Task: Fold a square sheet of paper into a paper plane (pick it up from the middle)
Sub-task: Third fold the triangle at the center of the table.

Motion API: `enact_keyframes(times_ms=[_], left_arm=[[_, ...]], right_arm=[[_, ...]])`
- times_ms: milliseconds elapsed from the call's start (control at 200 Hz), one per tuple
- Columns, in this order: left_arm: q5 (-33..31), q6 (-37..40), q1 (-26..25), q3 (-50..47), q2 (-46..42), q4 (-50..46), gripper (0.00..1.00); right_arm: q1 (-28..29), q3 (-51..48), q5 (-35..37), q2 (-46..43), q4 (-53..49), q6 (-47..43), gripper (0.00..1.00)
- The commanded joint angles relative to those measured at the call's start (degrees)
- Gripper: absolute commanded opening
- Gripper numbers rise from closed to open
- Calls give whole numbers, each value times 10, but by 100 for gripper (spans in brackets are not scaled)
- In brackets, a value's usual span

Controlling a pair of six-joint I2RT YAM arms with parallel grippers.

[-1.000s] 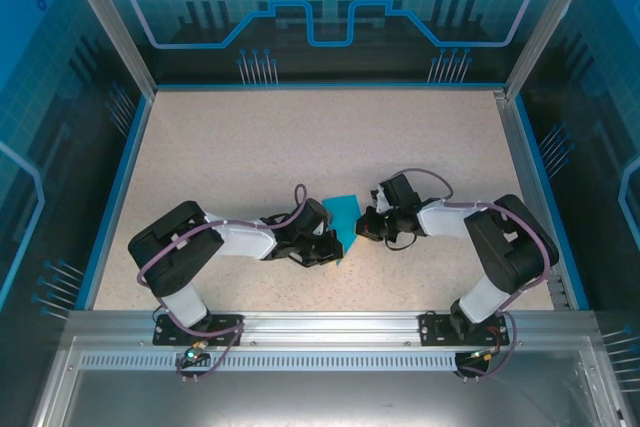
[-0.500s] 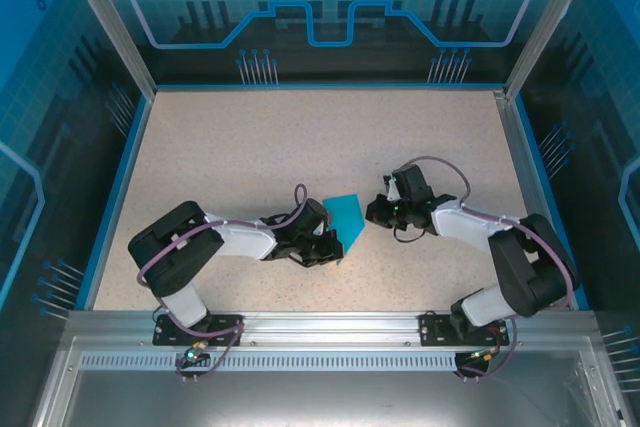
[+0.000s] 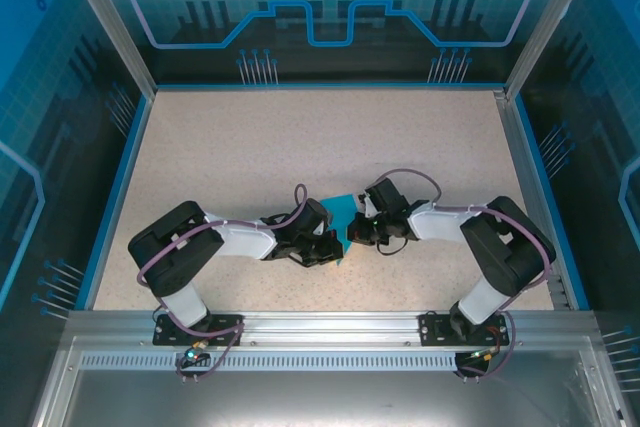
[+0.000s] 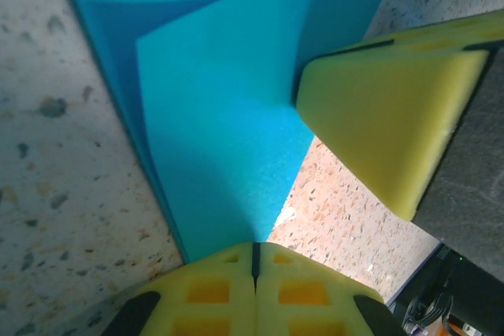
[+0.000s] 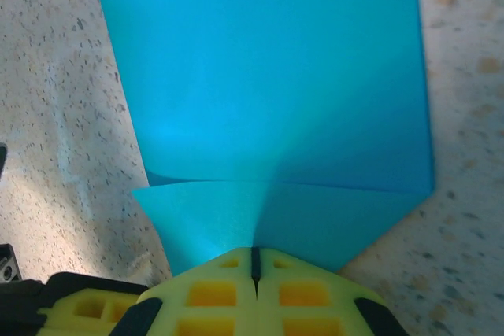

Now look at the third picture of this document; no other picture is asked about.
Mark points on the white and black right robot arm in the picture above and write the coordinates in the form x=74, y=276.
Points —
x=440, y=222

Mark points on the blue paper sheet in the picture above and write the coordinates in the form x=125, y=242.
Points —
x=340, y=209

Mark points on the grey metal tray panel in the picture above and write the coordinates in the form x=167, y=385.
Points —
x=325, y=397

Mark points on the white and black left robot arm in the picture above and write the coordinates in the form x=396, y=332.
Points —
x=240, y=237

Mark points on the aluminium side rail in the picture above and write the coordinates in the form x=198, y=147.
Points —
x=531, y=197

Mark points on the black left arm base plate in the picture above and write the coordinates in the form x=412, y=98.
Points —
x=167, y=334

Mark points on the aluminium mounting rail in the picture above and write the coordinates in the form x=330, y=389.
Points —
x=325, y=327

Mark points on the blue table border strip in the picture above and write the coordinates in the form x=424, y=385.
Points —
x=548, y=197
x=120, y=197

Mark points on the aluminium frame post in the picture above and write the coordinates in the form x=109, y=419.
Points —
x=120, y=32
x=545, y=32

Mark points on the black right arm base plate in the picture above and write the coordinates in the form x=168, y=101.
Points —
x=432, y=329

